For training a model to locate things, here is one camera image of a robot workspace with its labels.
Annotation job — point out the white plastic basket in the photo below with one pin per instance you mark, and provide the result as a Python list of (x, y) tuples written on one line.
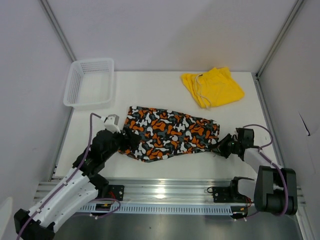
[(90, 84)]

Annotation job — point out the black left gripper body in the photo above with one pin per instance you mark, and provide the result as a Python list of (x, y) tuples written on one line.
[(117, 145)]

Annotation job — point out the camouflage patterned shorts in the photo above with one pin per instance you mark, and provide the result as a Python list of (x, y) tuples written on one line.
[(167, 133)]

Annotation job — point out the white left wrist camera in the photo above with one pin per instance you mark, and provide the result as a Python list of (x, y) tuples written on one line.
[(110, 123)]

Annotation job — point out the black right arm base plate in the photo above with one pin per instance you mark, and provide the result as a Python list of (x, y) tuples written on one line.
[(227, 194)]

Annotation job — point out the aluminium corner post left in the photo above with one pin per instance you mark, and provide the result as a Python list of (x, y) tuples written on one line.
[(51, 17)]

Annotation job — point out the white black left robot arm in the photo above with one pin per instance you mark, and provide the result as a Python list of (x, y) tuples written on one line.
[(81, 185)]

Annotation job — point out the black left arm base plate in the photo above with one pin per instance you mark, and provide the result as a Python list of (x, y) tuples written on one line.
[(116, 192)]

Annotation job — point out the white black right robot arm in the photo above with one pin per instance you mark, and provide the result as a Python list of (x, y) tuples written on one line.
[(273, 191)]

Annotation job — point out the aluminium corner post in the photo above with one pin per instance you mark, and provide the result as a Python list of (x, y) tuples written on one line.
[(288, 23), (51, 17)]

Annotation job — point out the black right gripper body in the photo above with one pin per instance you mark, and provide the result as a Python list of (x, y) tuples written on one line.
[(232, 145)]

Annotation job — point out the aluminium corner post right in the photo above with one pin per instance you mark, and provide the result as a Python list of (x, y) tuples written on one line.
[(288, 23)]

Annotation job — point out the yellow shorts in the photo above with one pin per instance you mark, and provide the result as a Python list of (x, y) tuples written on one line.
[(217, 85)]

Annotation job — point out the white slotted cable duct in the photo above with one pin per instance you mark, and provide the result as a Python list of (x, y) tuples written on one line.
[(175, 209)]

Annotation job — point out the cream shorts drawstring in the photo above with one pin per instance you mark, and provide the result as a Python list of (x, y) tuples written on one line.
[(202, 100)]

